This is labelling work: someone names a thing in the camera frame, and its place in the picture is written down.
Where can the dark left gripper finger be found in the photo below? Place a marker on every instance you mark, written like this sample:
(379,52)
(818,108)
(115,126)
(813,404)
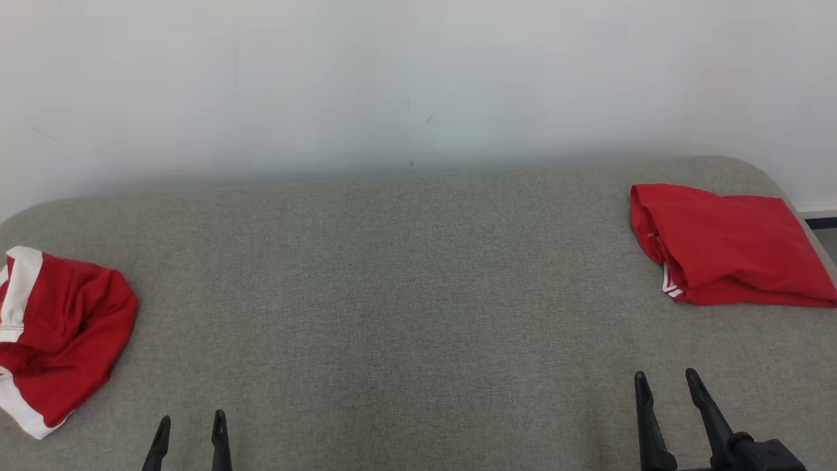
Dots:
(221,445)
(158,445)

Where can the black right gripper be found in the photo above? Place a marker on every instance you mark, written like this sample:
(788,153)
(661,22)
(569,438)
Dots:
(765,456)

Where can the red shorts white trim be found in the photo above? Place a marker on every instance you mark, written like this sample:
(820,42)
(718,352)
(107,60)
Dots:
(72,327)

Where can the red Bulls 23 jersey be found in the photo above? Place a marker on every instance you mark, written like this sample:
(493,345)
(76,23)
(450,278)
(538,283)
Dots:
(732,248)

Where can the grey fabric sofa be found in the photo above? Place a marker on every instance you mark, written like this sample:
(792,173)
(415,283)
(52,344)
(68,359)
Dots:
(392,294)

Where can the white skirting board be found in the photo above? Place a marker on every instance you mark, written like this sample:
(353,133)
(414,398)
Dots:
(817,209)

